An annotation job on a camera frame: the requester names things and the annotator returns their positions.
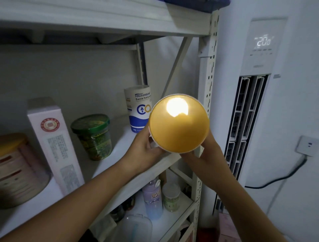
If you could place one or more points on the person's left hand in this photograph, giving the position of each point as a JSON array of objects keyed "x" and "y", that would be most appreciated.
[{"x": 139, "y": 157}]

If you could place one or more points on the person's right hand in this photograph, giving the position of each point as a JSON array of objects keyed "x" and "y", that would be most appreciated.
[{"x": 212, "y": 164}]

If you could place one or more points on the white and blue canister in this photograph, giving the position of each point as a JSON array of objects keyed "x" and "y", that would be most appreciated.
[{"x": 137, "y": 109}]

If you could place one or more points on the green canister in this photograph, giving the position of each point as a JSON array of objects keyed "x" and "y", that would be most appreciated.
[{"x": 93, "y": 137}]

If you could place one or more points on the white striped canister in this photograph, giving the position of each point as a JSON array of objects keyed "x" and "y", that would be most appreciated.
[{"x": 178, "y": 124}]

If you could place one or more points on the pink cherry blossom box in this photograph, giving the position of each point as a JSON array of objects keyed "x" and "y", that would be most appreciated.
[{"x": 54, "y": 144}]

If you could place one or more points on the beige ribbed canister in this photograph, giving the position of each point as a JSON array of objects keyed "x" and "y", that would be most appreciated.
[{"x": 20, "y": 169}]

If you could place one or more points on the white metal shelving unit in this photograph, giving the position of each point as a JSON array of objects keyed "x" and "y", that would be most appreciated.
[{"x": 99, "y": 20}]

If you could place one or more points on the person's left forearm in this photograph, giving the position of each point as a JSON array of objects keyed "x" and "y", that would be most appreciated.
[{"x": 65, "y": 209}]

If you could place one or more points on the person's right forearm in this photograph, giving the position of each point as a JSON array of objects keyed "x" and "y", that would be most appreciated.
[{"x": 249, "y": 214}]

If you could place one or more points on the lavender bottle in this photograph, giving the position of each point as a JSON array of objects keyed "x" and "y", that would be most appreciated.
[{"x": 152, "y": 199}]

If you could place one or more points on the dark brown pill jar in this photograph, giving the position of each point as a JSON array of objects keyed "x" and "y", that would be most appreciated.
[
  {"x": 117, "y": 213},
  {"x": 129, "y": 202}
]

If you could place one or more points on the small green jar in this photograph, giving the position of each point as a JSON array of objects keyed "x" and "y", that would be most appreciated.
[{"x": 172, "y": 197}]

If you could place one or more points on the pink carton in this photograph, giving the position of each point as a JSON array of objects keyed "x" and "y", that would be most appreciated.
[{"x": 227, "y": 227}]

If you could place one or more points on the clear plastic container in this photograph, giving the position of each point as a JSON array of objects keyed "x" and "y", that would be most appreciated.
[{"x": 132, "y": 228}]

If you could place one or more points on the white standing air conditioner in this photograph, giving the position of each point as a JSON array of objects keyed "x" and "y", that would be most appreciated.
[{"x": 256, "y": 60}]

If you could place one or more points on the blue plastic bag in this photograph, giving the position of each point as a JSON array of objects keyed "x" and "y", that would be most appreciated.
[{"x": 199, "y": 4}]

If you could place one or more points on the white wall socket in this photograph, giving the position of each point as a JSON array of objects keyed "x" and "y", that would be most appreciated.
[{"x": 306, "y": 145}]

